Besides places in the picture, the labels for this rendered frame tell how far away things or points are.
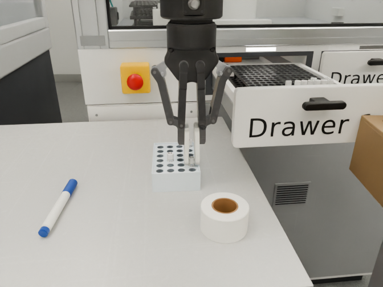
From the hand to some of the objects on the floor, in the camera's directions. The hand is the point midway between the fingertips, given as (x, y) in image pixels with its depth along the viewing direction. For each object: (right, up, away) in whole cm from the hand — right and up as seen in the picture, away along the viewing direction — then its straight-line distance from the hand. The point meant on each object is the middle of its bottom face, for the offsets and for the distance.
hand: (191, 143), depth 58 cm
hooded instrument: (-157, -53, +84) cm, 186 cm away
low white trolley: (-19, -75, +37) cm, 86 cm away
